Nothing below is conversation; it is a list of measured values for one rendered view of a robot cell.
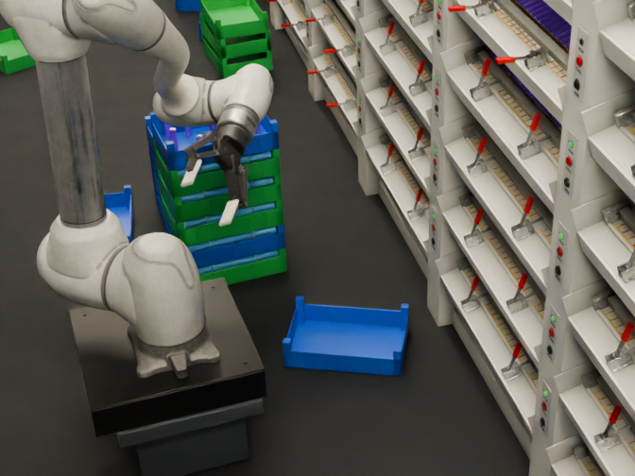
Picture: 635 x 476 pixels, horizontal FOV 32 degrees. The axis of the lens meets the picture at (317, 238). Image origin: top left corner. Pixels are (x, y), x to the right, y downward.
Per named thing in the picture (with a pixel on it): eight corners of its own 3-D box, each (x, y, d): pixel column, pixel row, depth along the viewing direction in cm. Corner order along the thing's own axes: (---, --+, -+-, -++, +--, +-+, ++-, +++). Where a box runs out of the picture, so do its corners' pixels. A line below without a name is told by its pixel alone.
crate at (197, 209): (177, 223, 298) (173, 197, 294) (159, 188, 314) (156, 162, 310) (283, 199, 306) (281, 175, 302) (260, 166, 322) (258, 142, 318)
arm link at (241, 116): (266, 126, 258) (260, 144, 254) (237, 136, 263) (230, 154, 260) (244, 99, 253) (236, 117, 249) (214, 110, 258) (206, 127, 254)
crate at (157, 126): (170, 171, 289) (166, 144, 285) (152, 138, 305) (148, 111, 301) (279, 148, 297) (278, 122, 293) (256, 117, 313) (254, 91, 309)
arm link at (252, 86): (268, 132, 260) (218, 136, 265) (285, 88, 269) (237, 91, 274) (252, 99, 252) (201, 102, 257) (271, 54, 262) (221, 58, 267)
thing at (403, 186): (433, 267, 296) (418, 229, 288) (369, 161, 346) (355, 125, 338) (502, 236, 296) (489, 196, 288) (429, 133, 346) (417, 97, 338)
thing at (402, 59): (436, 142, 275) (420, 95, 267) (368, 46, 325) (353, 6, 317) (510, 108, 275) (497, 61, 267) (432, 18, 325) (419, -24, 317)
